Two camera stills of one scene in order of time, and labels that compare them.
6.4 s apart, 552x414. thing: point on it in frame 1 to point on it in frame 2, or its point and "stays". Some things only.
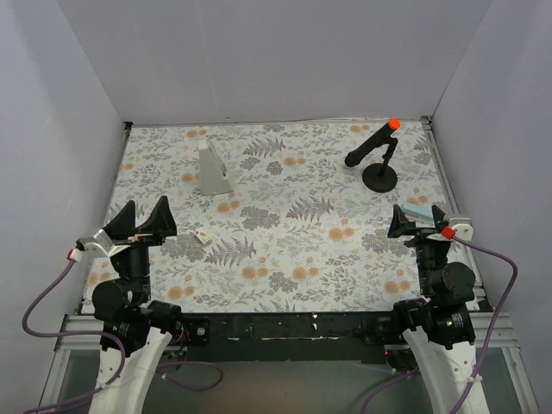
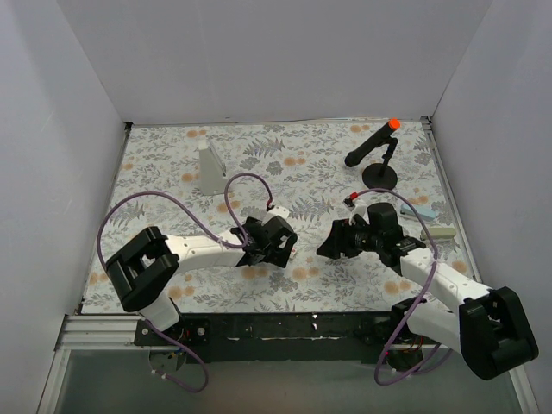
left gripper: [141, 240] to [282, 241]
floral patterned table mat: [279, 216] stays
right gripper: [421, 235] to [341, 239]
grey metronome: [213, 175] stays
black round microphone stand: [381, 177] stays
